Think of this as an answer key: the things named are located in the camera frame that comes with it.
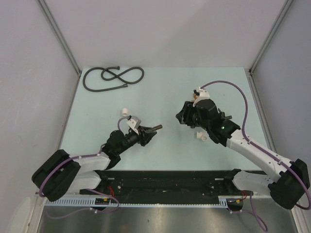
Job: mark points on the white plastic pipe tee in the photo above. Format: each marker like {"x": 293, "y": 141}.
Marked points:
{"x": 202, "y": 136}

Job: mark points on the brushed steel water faucet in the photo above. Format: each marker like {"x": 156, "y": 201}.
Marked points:
{"x": 155, "y": 128}

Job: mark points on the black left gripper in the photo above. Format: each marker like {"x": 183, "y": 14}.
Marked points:
{"x": 144, "y": 136}

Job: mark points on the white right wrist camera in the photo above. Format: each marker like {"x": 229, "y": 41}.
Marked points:
{"x": 202, "y": 94}

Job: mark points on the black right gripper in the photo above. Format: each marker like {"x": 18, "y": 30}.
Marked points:
{"x": 184, "y": 116}

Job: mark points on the dark metal L-shaped faucet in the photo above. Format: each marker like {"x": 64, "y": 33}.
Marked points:
{"x": 223, "y": 117}

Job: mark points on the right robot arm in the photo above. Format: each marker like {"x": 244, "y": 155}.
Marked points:
{"x": 284, "y": 180}

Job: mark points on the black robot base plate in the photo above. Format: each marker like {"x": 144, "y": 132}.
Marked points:
{"x": 168, "y": 187}

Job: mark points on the aluminium frame post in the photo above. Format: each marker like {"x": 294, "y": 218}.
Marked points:
{"x": 58, "y": 34}
{"x": 271, "y": 34}

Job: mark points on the slotted grey cable duct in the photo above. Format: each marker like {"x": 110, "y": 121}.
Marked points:
{"x": 106, "y": 202}

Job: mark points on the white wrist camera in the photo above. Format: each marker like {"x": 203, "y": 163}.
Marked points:
{"x": 133, "y": 122}
{"x": 202, "y": 94}

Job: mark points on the left aluminium frame post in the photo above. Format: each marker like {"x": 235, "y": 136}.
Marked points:
{"x": 58, "y": 34}

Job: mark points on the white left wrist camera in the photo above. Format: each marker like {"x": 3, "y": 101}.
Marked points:
{"x": 133, "y": 122}

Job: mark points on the white plastic pipe coupling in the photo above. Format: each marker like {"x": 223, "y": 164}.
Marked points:
{"x": 125, "y": 112}

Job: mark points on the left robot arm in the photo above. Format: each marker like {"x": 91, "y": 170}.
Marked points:
{"x": 65, "y": 173}

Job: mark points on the right aluminium frame post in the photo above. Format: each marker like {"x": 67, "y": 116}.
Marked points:
{"x": 271, "y": 34}

